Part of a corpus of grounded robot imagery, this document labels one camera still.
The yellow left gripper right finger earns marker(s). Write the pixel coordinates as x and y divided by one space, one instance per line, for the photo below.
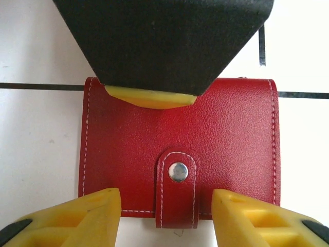
257 223

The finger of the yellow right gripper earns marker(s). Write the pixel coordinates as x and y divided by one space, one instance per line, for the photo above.
159 43

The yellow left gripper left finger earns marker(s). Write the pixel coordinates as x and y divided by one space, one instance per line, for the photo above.
77 218

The red leather card holder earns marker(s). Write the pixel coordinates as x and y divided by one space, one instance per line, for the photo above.
231 141

